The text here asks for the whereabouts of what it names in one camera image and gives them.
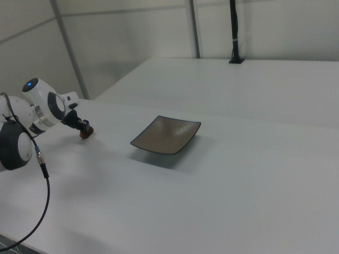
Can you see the black pole with white band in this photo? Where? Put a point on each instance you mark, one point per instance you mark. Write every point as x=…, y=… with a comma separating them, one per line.
x=234, y=34

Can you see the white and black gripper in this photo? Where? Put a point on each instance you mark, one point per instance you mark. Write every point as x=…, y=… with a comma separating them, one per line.
x=70, y=100

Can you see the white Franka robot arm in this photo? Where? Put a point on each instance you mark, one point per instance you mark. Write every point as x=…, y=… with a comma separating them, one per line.
x=39, y=105

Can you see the small reddish-brown round food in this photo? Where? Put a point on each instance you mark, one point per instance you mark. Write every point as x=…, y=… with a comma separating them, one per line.
x=86, y=134

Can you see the square brown ceramic plate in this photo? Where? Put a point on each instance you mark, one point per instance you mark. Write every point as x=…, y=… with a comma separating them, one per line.
x=167, y=137

